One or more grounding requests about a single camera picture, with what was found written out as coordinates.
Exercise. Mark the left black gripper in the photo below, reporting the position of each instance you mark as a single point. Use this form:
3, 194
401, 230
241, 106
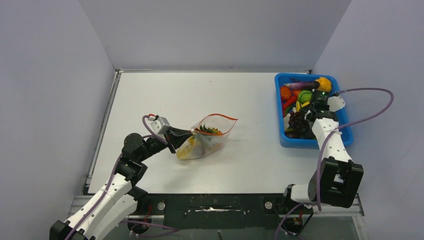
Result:
175, 137

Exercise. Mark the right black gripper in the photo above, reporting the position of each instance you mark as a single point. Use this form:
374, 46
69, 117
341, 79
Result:
304, 111

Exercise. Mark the toy yellow mango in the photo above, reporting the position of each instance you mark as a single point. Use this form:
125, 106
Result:
188, 151

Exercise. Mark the toy pineapple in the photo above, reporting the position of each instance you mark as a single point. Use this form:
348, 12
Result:
211, 131

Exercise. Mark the toy dark passion fruit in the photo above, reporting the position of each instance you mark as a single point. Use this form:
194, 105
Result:
199, 152

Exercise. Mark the clear zip top bag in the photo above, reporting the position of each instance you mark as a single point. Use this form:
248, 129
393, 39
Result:
212, 143

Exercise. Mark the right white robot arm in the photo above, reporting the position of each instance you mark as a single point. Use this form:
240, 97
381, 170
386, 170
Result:
337, 178

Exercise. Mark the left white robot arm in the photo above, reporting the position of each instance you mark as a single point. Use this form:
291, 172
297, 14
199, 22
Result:
119, 196

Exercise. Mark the blue plastic bin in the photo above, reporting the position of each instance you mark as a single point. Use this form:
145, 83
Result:
284, 78

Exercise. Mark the toy green custard apple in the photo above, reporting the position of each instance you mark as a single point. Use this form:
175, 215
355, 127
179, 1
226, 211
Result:
304, 96

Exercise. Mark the toy yellow banana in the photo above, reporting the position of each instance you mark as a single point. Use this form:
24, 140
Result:
299, 105

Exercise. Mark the toy purple eggplant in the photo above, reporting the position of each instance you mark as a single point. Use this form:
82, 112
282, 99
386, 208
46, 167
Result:
303, 85

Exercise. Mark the toy orange bell pepper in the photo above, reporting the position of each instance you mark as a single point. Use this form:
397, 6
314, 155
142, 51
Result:
325, 84

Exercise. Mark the toy red chili pepper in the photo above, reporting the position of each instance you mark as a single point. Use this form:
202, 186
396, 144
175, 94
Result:
290, 101

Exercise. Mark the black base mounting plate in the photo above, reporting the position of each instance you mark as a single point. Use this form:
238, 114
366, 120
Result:
218, 211

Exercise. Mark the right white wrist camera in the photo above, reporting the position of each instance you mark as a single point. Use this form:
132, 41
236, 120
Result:
336, 103

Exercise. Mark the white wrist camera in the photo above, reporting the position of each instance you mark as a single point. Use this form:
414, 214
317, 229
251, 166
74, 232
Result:
159, 125
336, 103

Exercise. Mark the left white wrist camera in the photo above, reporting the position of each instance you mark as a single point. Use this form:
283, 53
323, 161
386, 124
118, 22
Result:
159, 125

